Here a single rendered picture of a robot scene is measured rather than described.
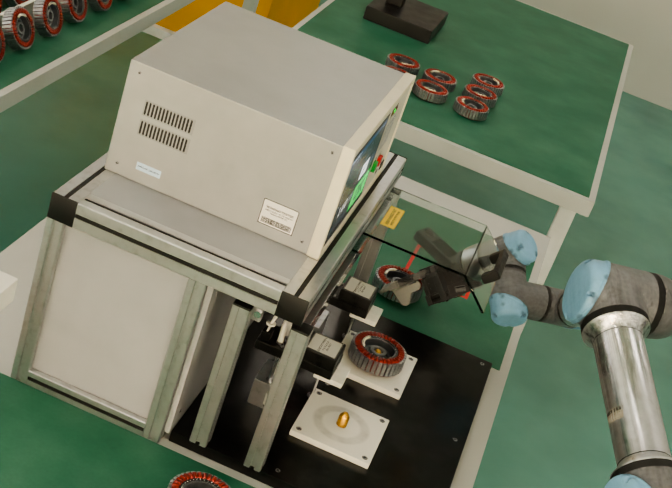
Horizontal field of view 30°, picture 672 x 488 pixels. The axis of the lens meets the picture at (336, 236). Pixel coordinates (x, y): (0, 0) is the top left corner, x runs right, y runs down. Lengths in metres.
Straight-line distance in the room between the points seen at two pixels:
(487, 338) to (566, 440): 1.28
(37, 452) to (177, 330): 0.29
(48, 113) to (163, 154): 2.83
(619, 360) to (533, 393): 2.05
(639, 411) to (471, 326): 0.80
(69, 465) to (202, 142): 0.55
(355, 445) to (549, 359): 2.20
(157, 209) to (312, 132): 0.28
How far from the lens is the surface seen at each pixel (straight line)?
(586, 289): 2.17
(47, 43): 3.51
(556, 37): 5.12
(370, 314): 2.42
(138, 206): 2.03
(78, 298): 2.09
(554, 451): 3.93
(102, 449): 2.10
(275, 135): 1.98
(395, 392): 2.41
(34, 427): 2.12
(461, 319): 2.80
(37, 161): 4.52
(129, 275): 2.03
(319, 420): 2.26
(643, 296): 2.21
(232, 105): 1.99
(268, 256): 2.00
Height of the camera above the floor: 2.08
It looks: 27 degrees down
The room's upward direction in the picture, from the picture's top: 20 degrees clockwise
